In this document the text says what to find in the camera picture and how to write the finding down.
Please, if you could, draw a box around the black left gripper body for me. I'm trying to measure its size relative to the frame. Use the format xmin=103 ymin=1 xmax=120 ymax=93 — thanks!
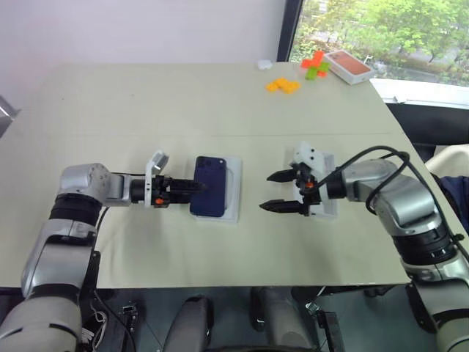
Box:
xmin=149 ymin=175 xmax=174 ymax=209

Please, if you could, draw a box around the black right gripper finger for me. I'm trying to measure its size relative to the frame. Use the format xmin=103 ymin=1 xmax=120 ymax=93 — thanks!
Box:
xmin=266 ymin=168 xmax=298 ymax=183
xmin=259 ymin=199 xmax=305 ymax=216

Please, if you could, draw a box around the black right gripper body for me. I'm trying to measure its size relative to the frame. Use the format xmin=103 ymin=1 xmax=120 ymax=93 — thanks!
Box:
xmin=292 ymin=163 xmax=322 ymax=217

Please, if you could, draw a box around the dark blue smartphone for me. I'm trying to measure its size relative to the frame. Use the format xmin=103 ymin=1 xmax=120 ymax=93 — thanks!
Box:
xmin=189 ymin=155 xmax=227 ymax=218

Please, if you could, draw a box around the orange topped white box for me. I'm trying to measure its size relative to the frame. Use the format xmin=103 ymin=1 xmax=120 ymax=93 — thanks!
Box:
xmin=323 ymin=49 xmax=375 ymax=87

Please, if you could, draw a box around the white embossed insert tray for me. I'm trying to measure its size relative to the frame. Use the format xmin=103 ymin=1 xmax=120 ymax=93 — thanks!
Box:
xmin=193 ymin=155 xmax=243 ymax=224

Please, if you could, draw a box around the yellow toy block cluster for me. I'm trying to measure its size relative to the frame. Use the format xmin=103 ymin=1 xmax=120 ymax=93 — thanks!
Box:
xmin=265 ymin=77 xmax=302 ymax=95

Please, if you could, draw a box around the green toy block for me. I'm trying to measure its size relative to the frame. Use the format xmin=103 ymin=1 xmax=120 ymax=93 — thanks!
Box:
xmin=305 ymin=62 xmax=331 ymax=81

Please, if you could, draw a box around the dark rounded shape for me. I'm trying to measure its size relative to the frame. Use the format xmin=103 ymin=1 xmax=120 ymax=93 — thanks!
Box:
xmin=250 ymin=285 xmax=317 ymax=352
xmin=166 ymin=294 xmax=215 ymax=352

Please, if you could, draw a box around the beige chair back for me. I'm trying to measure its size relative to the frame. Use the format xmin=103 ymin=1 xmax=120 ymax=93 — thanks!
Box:
xmin=424 ymin=144 xmax=469 ymax=180

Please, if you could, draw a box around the dark blue cloth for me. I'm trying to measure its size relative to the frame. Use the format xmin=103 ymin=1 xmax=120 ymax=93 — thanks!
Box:
xmin=437 ymin=175 xmax=469 ymax=223

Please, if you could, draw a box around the white window sill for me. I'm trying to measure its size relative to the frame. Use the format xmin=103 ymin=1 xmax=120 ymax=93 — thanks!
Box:
xmin=369 ymin=77 xmax=469 ymax=106

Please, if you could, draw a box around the grey object at table side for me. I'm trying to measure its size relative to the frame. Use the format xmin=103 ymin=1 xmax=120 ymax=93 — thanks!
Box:
xmin=0 ymin=94 xmax=22 ymax=139

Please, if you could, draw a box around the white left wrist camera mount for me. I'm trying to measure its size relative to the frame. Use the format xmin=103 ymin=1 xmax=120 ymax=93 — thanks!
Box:
xmin=144 ymin=149 xmax=171 ymax=209

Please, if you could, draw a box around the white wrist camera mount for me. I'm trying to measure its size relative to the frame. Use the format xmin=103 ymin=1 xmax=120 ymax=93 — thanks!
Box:
xmin=144 ymin=149 xmax=171 ymax=209
xmin=292 ymin=141 xmax=326 ymax=173

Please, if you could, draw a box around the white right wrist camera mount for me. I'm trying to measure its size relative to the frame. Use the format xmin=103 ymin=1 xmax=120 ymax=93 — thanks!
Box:
xmin=292 ymin=141 xmax=326 ymax=173

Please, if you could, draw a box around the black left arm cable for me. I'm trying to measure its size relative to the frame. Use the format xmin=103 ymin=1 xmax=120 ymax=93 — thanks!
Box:
xmin=82 ymin=170 xmax=148 ymax=294

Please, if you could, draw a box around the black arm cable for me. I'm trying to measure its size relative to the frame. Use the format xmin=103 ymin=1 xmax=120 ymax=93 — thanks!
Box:
xmin=314 ymin=145 xmax=461 ymax=245
xmin=82 ymin=170 xmax=148 ymax=294

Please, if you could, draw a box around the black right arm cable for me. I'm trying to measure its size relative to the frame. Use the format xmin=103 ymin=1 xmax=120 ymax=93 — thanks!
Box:
xmin=314 ymin=145 xmax=461 ymax=245

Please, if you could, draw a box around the black strap with buckle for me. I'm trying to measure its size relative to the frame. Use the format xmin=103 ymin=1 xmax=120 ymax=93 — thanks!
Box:
xmin=118 ymin=301 xmax=142 ymax=352
xmin=305 ymin=299 xmax=348 ymax=352

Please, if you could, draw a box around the dark window frame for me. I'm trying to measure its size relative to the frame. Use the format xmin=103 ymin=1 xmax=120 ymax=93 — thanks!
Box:
xmin=276 ymin=0 xmax=305 ymax=64

